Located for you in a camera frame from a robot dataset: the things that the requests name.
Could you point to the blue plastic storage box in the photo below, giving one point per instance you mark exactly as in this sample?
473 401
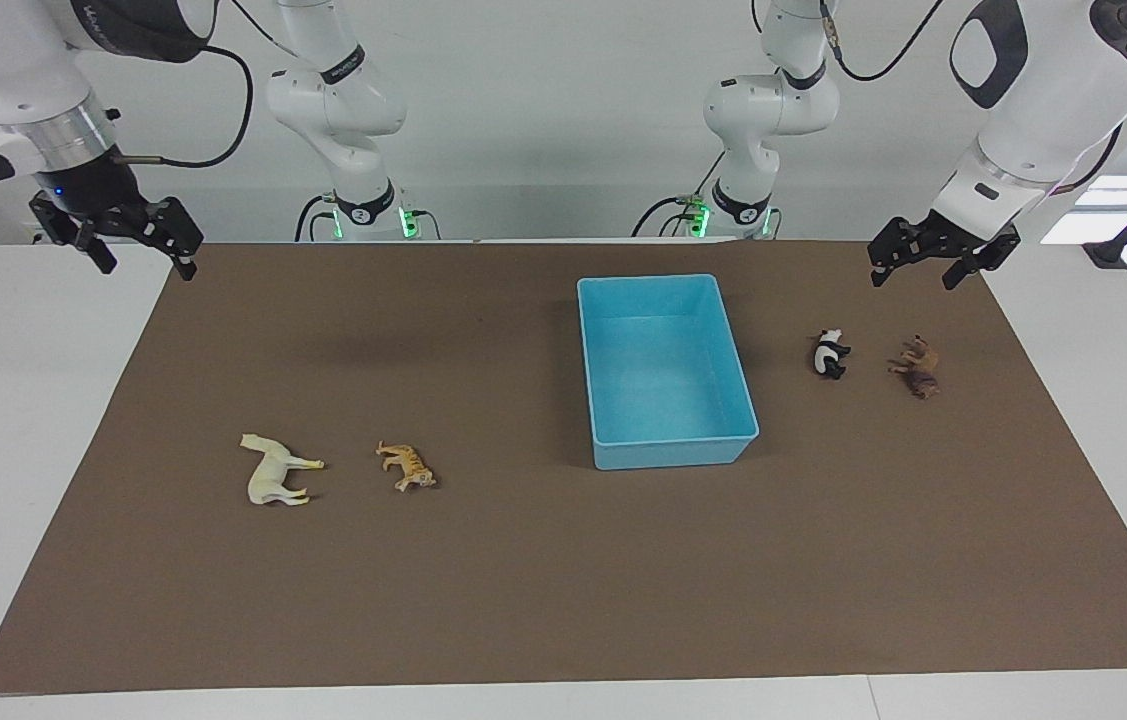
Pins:
668 380

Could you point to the brown lion toy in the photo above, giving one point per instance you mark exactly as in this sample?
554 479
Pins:
920 365

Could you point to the orange striped tiger toy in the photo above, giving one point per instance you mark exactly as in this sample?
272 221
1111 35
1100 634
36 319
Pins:
408 465

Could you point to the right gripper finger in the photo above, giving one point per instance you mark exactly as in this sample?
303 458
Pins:
63 222
175 228

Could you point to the brown table mat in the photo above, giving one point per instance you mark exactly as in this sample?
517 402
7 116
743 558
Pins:
523 580

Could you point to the cream white horse toy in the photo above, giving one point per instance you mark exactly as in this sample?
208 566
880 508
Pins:
271 472

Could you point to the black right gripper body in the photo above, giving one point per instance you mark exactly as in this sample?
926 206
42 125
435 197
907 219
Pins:
95 195

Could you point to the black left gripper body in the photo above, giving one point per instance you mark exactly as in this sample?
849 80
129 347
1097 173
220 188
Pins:
955 236

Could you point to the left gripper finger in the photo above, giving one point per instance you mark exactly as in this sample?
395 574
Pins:
988 254
903 242

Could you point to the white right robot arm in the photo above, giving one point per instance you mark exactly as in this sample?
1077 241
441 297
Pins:
3 60

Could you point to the black white panda toy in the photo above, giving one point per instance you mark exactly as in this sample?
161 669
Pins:
828 355

